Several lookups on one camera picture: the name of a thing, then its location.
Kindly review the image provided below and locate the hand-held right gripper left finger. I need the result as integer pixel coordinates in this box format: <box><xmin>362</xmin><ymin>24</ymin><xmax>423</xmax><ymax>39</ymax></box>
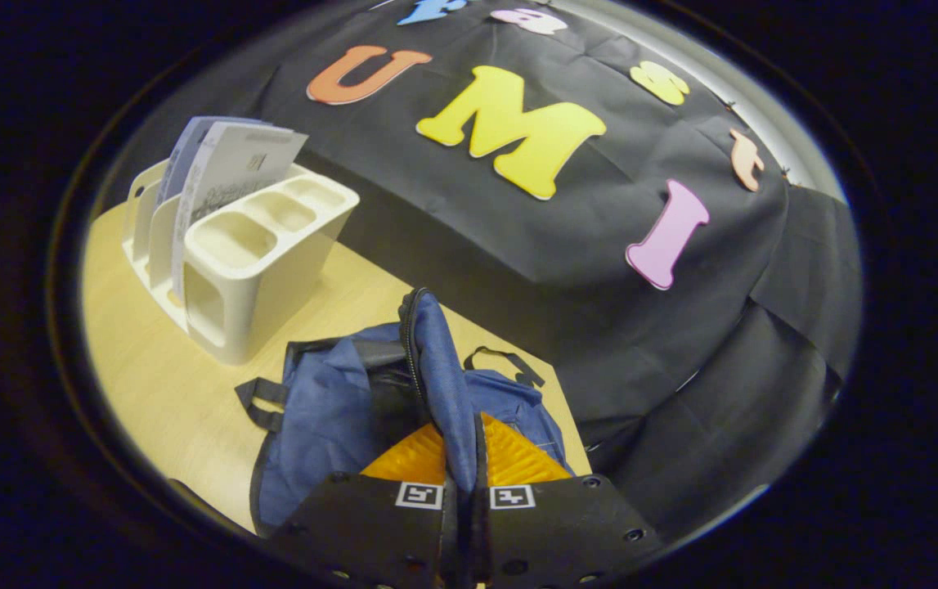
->
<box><xmin>268</xmin><ymin>421</ymin><xmax>457</xmax><ymax>589</ymax></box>

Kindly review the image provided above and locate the blue schoolbag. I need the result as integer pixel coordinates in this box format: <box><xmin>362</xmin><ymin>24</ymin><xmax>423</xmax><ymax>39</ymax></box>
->
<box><xmin>234</xmin><ymin>286</ymin><xmax>576</xmax><ymax>537</ymax></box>

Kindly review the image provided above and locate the white cover book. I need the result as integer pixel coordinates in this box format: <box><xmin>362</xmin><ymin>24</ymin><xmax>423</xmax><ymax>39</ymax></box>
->
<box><xmin>172</xmin><ymin>123</ymin><xmax>309</xmax><ymax>305</ymax></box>

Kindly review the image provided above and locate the white plastic bookshelf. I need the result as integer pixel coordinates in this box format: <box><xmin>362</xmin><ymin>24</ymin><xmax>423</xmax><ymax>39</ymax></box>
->
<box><xmin>122</xmin><ymin>160</ymin><xmax>361</xmax><ymax>366</ymax></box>

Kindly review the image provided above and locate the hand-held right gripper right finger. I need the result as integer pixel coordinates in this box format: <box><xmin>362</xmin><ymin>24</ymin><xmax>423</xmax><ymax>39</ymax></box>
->
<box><xmin>473</xmin><ymin>413</ymin><xmax>666</xmax><ymax>589</ymax></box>

